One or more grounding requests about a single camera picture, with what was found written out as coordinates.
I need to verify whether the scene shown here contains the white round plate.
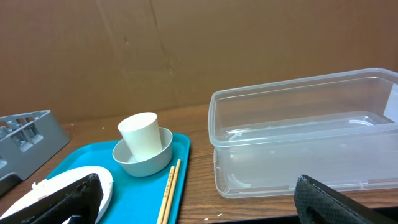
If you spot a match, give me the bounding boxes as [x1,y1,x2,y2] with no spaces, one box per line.
[1,166,113,224]

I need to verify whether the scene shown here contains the teal serving tray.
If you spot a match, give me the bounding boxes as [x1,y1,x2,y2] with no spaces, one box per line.
[47,134,190,223]

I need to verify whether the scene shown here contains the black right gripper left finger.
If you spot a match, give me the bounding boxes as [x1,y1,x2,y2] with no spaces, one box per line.
[1,173,103,224]

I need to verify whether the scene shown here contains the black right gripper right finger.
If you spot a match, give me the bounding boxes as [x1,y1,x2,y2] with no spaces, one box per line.
[294,175,397,224]

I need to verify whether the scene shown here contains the clear plastic waste bin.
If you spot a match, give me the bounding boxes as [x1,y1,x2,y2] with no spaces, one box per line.
[208,68,397,198]

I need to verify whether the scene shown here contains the grey-green bowl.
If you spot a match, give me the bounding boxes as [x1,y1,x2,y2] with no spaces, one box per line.
[112,128,173,177]

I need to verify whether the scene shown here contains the grey dishwasher rack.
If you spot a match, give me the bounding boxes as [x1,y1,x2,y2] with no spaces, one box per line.
[1,110,70,195]

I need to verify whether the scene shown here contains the white paper cup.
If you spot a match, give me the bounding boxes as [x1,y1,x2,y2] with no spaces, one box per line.
[118,112,162,162]

